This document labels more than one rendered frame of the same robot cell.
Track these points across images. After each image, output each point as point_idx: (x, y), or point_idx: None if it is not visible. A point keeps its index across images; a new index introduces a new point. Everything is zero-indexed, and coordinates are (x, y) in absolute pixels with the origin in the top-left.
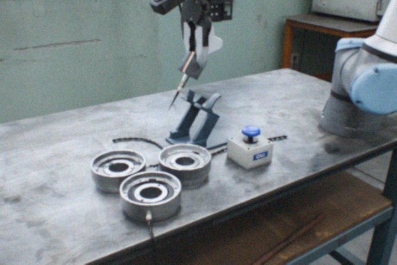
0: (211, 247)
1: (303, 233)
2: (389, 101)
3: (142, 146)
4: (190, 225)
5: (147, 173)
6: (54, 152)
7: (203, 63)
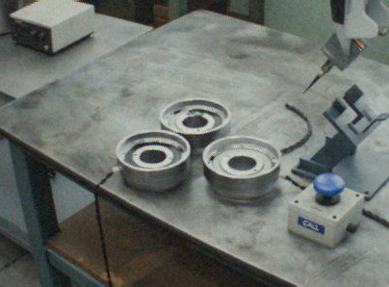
0: None
1: None
2: None
3: (291, 131)
4: (138, 210)
5: (182, 141)
6: (228, 79)
7: (343, 48)
